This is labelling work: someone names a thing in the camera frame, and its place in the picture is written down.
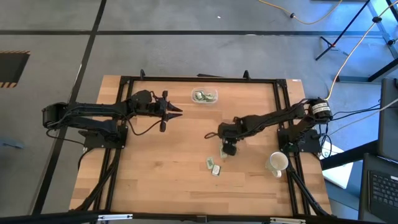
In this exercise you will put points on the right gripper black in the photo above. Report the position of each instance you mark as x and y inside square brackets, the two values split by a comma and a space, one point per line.
[230, 132]

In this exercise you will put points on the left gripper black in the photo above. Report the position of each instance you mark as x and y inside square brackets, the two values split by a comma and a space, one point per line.
[161, 109]

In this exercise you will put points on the green white foil packet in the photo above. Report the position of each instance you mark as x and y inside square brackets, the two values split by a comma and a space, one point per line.
[216, 170]
[211, 97]
[210, 162]
[199, 95]
[221, 154]

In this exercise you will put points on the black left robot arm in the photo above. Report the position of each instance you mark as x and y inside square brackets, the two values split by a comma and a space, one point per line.
[93, 109]

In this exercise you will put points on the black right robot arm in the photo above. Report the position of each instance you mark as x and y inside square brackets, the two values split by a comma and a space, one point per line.
[273, 118]

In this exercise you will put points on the clear plastic bin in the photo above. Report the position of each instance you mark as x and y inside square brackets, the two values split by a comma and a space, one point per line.
[215, 95]

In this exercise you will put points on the white mug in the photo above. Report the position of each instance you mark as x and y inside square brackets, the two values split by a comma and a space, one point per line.
[278, 161]

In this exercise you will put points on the black laptop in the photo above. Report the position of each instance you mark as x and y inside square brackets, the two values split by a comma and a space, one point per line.
[385, 189]

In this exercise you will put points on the black tripod stand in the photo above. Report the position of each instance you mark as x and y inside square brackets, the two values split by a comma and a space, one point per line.
[342, 30]

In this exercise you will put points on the black crossbeam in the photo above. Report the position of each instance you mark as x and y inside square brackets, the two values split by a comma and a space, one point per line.
[46, 219]

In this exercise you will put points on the black floor hatch striped edge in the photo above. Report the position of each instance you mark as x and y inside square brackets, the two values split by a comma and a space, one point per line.
[12, 68]

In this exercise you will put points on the black aluminium table frame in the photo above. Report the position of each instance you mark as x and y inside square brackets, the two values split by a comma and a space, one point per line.
[236, 80]

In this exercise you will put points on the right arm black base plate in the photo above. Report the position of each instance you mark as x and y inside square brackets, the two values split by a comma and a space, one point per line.
[311, 146]

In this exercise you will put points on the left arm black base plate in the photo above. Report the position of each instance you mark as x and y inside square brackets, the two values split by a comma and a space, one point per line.
[93, 141]

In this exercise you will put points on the silver bracket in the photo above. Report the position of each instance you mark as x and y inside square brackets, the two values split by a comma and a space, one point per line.
[115, 216]
[287, 221]

